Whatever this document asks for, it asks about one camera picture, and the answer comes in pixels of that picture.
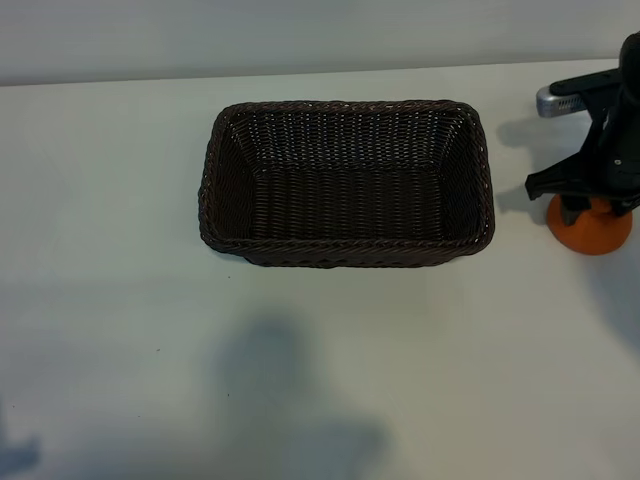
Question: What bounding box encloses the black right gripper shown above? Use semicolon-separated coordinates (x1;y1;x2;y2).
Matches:
524;91;640;234

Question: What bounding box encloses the orange fruit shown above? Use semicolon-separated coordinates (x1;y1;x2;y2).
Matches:
545;195;634;257

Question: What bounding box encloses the dark brown woven basket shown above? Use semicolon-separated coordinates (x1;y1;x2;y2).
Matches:
197;98;497;270

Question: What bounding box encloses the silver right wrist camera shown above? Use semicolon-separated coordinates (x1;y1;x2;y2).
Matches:
536;84;594;119

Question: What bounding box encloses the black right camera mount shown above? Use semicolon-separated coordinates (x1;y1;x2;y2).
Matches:
549;69;626;132

